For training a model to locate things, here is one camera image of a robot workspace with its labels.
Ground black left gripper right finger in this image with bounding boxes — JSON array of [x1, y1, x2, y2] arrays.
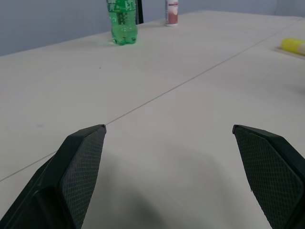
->
[[232, 124, 305, 229]]

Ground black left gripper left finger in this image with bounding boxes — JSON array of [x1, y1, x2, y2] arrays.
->
[[0, 124, 107, 229]]

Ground green plastic soda bottle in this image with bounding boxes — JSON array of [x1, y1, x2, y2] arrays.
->
[[106, 0, 139, 46]]

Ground black chair back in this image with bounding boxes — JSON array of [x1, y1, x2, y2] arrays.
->
[[136, 0, 145, 25]]

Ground white and pink bottle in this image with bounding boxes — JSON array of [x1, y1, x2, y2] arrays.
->
[[165, 0, 179, 27]]

